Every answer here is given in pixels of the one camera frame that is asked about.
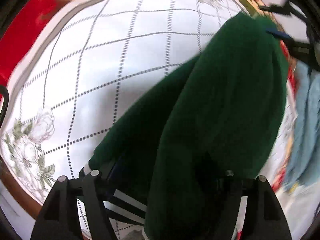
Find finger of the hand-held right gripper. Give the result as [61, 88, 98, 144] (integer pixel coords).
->
[265, 28, 313, 56]
[259, 1, 307, 18]

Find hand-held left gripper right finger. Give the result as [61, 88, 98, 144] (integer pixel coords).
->
[217, 170, 292, 240]

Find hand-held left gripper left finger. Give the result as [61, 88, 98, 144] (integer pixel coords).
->
[30, 159, 125, 240]

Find green and white varsity jacket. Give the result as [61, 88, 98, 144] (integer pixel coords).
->
[79, 12, 292, 240]

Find light blue duvet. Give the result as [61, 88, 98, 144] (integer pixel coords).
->
[284, 62, 320, 193]

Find white diamond-pattern floral cloth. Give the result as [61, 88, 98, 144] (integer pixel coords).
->
[0, 0, 299, 240]

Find red floral blanket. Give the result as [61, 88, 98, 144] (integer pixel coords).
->
[0, 0, 310, 200]

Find black cable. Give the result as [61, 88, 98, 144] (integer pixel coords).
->
[0, 85, 10, 124]

